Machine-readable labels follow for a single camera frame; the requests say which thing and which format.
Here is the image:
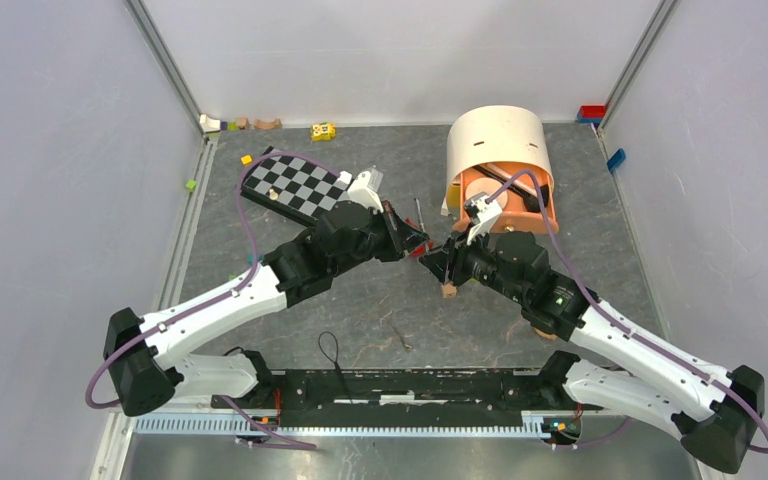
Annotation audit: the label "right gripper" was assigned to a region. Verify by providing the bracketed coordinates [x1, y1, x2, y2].
[418, 220, 528, 304]

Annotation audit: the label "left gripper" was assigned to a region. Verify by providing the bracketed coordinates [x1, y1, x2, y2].
[331, 200, 429, 277]

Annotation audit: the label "round drawer organizer box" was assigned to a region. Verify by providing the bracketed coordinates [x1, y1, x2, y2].
[441, 105, 559, 234]

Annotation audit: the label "black loop cord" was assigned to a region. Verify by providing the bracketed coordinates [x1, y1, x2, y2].
[317, 331, 355, 405]

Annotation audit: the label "red plastic arch toy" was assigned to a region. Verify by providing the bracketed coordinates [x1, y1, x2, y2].
[404, 218, 434, 258]

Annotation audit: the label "round pink powder compact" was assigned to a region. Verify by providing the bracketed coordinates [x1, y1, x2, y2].
[464, 177, 496, 205]

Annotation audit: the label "black makeup brush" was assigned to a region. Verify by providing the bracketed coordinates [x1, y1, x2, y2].
[473, 163, 550, 212]

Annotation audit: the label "orange makeup sponge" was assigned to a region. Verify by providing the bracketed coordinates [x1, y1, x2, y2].
[532, 327, 558, 341]

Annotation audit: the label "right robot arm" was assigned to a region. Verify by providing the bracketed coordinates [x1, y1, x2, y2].
[419, 194, 765, 474]

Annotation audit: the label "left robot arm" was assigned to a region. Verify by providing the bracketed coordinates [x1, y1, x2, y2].
[100, 169, 428, 417]

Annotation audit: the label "small wooden cube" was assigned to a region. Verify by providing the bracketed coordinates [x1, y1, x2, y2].
[441, 283, 458, 298]

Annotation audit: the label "black white chessboard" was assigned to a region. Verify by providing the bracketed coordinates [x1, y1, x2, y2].
[240, 155, 348, 227]

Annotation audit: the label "yellow toy block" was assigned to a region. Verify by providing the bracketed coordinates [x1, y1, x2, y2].
[310, 122, 337, 142]

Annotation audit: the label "wooden arch block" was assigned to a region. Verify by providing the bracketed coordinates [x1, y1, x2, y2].
[252, 118, 283, 130]

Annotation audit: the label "red blue blocks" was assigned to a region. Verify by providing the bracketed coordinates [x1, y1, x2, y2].
[576, 105, 607, 124]

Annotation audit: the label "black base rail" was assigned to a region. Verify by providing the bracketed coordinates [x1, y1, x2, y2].
[234, 368, 584, 428]

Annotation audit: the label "blue block by wall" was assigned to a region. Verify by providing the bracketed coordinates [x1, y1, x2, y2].
[606, 148, 627, 174]

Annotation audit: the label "white corner bracket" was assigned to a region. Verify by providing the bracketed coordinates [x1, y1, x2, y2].
[198, 114, 223, 135]

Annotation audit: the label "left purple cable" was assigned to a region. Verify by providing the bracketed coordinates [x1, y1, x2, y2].
[84, 152, 355, 453]

